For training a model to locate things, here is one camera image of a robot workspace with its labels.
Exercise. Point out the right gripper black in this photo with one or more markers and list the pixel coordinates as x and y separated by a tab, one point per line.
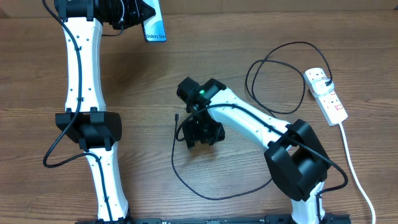
193	136

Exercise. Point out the white charger plug adapter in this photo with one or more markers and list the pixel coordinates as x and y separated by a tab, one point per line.
321	87

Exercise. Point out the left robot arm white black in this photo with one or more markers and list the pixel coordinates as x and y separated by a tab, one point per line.
86	120

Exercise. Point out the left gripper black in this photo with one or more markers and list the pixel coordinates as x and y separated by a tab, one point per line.
138	9

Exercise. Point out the blue Galaxy smartphone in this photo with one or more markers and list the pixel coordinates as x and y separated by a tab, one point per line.
153	28

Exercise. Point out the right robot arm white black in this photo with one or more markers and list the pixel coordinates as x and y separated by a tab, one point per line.
295	157

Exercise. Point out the white power strip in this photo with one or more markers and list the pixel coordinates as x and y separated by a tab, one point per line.
330	105

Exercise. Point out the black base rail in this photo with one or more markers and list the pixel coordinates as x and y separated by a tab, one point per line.
268	219

